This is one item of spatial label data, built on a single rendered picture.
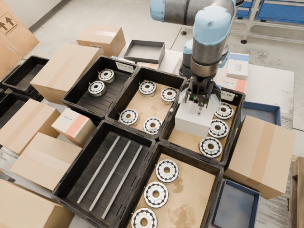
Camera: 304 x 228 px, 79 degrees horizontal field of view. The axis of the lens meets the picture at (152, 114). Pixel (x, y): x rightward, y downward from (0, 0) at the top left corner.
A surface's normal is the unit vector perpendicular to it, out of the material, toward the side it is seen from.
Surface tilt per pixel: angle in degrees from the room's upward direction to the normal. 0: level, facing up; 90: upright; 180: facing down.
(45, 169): 0
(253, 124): 0
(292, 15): 90
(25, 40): 72
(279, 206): 0
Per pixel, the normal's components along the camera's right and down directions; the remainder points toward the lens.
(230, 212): -0.11, -0.54
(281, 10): -0.39, 0.80
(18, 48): 0.83, 0.09
